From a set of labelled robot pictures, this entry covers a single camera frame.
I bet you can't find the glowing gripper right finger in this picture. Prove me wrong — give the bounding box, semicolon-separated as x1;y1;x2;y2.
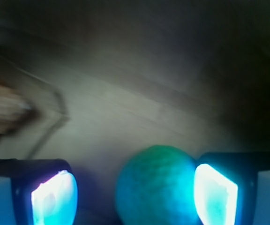
194;152;270;225

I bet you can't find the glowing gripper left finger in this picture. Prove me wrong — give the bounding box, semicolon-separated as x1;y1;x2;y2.
0;159;78;225

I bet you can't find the green dimpled ball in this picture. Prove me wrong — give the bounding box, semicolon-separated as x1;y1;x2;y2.
115;145;199;225

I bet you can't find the orange conch seashell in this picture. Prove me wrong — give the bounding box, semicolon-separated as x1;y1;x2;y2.
0;80;37;138

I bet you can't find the brown paper bag tray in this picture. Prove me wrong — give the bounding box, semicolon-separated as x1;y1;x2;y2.
0;0;270;225

